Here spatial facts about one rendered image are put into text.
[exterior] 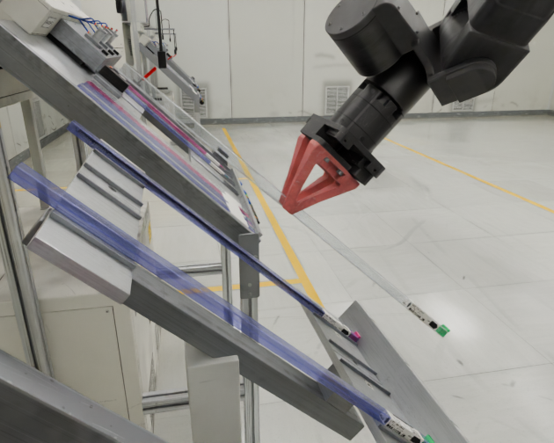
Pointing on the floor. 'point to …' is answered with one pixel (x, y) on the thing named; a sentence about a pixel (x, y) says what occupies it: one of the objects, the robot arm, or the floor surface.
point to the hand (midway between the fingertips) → (289, 202)
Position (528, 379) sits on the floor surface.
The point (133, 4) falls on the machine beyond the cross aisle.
